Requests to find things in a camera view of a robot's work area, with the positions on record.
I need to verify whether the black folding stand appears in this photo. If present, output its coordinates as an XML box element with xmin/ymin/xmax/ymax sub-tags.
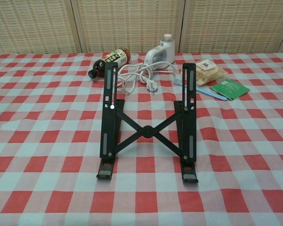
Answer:
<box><xmin>96</xmin><ymin>62</ymin><xmax>200</xmax><ymax>184</ymax></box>

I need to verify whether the brown tea bottle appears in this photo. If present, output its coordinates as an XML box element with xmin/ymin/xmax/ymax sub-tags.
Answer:
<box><xmin>88</xmin><ymin>48</ymin><xmax>132</xmax><ymax>80</ymax></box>

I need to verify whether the white handheld garment steamer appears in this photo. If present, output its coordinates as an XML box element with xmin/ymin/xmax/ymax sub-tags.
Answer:
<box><xmin>144</xmin><ymin>33</ymin><xmax>176</xmax><ymax>71</ymax></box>

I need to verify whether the light blue toothbrush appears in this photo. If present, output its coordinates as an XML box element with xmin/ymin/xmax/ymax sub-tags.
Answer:
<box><xmin>173</xmin><ymin>77</ymin><xmax>227</xmax><ymax>102</ymax></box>

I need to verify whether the clear snack bag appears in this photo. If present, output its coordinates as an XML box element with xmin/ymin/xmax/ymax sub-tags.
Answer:
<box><xmin>195</xmin><ymin>59</ymin><xmax>229</xmax><ymax>86</ymax></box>

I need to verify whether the woven bamboo folding screen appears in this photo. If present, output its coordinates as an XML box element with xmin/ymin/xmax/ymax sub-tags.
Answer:
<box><xmin>0</xmin><ymin>0</ymin><xmax>283</xmax><ymax>55</ymax></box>

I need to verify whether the green foil packet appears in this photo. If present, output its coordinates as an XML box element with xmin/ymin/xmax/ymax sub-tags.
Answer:
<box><xmin>209</xmin><ymin>79</ymin><xmax>250</xmax><ymax>101</ymax></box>

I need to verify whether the red white checkered tablecloth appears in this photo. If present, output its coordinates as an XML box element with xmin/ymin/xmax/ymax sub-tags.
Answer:
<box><xmin>0</xmin><ymin>52</ymin><xmax>283</xmax><ymax>226</ymax></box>

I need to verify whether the white power cable with plug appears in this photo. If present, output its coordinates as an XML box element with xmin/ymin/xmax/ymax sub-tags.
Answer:
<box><xmin>115</xmin><ymin>61</ymin><xmax>180</xmax><ymax>94</ymax></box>

